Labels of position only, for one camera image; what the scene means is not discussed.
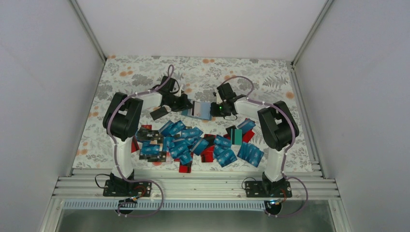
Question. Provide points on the blue leather card holder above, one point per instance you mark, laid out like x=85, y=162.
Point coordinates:
x=188, y=113

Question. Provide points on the red card front centre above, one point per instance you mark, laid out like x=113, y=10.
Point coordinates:
x=185, y=168

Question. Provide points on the black visa card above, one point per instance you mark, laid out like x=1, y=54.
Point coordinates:
x=145, y=135

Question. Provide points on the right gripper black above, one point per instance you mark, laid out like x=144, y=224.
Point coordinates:
x=214, y=112

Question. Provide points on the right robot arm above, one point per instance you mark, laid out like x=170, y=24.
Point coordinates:
x=279, y=128

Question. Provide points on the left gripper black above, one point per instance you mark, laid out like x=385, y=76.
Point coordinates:
x=183, y=105

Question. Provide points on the floral patterned table mat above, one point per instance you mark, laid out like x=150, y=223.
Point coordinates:
x=199, y=78

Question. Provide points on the teal black stripe card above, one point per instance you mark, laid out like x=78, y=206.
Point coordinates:
x=236, y=136

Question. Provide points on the blue cards right stack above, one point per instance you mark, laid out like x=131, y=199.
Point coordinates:
x=250, y=153

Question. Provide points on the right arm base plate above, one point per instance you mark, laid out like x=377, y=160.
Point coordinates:
x=266, y=189

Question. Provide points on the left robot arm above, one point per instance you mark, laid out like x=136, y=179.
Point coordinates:
x=123, y=115

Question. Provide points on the aluminium rail frame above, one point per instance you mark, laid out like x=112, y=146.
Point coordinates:
x=197, y=185

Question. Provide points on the red card right side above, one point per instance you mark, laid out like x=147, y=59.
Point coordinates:
x=246, y=138

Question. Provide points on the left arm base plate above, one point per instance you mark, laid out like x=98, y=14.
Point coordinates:
x=123, y=188

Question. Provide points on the grey perforated cable duct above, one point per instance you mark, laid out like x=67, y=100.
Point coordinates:
x=105, y=204

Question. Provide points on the red card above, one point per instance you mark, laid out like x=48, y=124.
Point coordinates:
x=185, y=168
x=246, y=138

